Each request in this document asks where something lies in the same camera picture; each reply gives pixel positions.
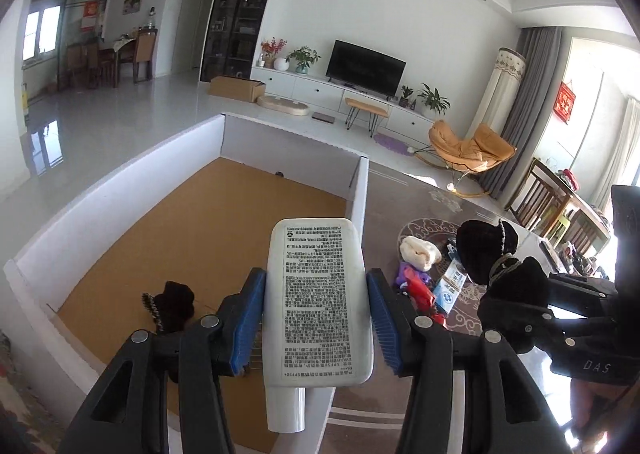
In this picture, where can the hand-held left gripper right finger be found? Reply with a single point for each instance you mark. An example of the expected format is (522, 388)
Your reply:
(384, 324)

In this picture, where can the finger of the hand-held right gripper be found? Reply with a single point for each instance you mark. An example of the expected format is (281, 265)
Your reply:
(525, 329)
(585, 284)

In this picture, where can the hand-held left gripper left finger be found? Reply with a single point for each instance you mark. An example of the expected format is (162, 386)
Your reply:
(247, 324)

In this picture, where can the purple butterfly toy wand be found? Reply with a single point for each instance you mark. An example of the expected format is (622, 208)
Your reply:
(407, 276)

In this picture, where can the white printed tube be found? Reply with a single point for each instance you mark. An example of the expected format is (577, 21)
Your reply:
(320, 309)

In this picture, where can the black velvet hair bow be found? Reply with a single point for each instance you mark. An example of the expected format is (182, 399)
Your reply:
(480, 244)

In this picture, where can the white storage box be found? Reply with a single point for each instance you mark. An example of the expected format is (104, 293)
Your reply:
(150, 234)

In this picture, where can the person's right forearm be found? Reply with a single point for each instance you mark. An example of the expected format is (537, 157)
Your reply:
(587, 406)

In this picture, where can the dark flat device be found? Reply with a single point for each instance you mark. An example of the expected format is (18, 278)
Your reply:
(550, 254)

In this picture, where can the red toy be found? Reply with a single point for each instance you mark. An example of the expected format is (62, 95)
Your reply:
(425, 296)

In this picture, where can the white printed packet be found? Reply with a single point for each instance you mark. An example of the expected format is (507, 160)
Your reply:
(450, 289)

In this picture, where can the cream knitted cloth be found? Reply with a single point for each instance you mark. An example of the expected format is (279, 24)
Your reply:
(417, 251)

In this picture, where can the wooden chair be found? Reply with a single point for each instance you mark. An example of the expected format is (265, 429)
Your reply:
(537, 189)

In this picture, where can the purple floor mat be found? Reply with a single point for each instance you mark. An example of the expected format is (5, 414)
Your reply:
(391, 142)

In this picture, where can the orange lounge chair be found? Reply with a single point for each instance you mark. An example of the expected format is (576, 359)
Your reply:
(450, 138)

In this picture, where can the grey curtain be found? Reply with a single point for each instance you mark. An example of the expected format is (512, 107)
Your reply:
(540, 83)

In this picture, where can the white covered standing air conditioner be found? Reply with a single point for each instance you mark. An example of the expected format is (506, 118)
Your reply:
(500, 93)

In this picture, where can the dark flat floor scale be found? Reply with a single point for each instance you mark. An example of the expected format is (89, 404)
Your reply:
(323, 117)

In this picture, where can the wooden bench with black legs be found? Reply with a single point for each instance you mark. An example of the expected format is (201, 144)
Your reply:
(367, 106)

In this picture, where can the oval beige floor board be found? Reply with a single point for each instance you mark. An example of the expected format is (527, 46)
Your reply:
(282, 105)

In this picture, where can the small potted plant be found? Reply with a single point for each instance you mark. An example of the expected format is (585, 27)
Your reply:
(406, 94)

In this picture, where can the large plant in white pot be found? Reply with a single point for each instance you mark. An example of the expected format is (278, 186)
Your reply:
(432, 98)

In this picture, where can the cardboard box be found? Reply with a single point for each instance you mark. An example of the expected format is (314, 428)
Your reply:
(232, 88)

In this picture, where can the white television console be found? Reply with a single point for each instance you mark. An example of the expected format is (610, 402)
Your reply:
(320, 91)

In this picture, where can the black television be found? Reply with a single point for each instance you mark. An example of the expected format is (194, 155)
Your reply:
(365, 66)

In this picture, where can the round white vase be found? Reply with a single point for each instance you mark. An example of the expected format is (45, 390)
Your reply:
(281, 64)

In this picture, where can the green potted plant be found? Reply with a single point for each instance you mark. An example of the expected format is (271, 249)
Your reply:
(302, 56)

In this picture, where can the red flowers in vase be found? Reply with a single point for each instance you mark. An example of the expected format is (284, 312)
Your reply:
(272, 48)

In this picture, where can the wooden dining set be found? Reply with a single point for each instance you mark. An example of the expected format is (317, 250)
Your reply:
(137, 48)

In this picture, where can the white door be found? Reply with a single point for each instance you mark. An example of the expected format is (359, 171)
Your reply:
(191, 23)

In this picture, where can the dark glass display cabinet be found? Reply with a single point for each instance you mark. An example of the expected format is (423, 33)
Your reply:
(240, 8)

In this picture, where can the red paper on window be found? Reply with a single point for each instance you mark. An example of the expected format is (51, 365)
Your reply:
(92, 14)

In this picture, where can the red wall hanging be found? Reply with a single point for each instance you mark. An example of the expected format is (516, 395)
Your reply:
(565, 102)

